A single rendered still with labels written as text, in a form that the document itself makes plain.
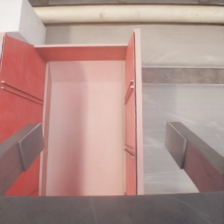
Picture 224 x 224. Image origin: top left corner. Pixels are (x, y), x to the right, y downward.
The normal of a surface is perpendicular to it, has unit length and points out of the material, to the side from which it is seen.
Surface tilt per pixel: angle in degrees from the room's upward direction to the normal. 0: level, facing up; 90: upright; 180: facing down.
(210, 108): 0
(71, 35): 0
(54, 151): 0
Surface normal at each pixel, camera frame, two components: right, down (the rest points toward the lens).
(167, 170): -0.03, -0.14
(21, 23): 1.00, 0.00
